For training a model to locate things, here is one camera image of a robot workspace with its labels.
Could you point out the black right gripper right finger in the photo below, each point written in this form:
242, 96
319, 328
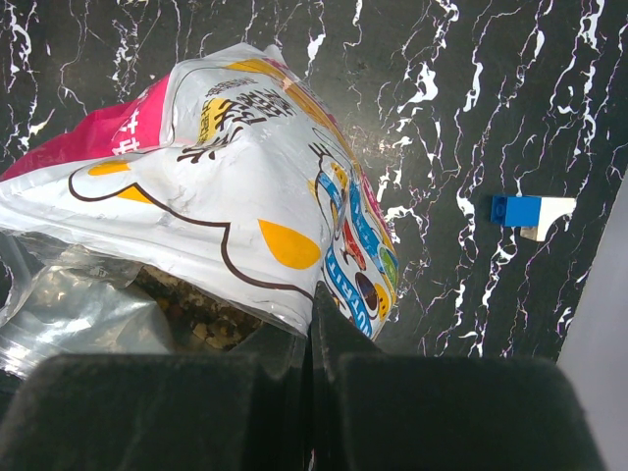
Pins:
378, 411

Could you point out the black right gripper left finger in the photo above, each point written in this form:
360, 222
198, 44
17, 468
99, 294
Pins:
240, 410

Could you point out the pet food bag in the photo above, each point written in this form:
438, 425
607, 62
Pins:
219, 199

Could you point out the blue white toy block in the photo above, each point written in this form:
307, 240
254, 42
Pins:
533, 215

